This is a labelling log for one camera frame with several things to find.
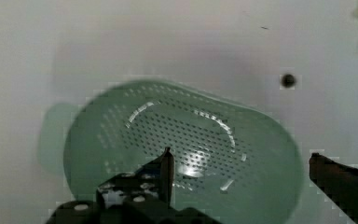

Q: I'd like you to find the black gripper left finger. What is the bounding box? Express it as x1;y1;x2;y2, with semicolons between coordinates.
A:
96;147;174;209

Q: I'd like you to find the green plastic strainer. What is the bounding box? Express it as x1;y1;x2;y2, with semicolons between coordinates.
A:
37;79;303;224

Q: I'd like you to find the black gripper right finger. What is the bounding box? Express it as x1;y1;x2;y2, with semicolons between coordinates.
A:
309;153;358;224

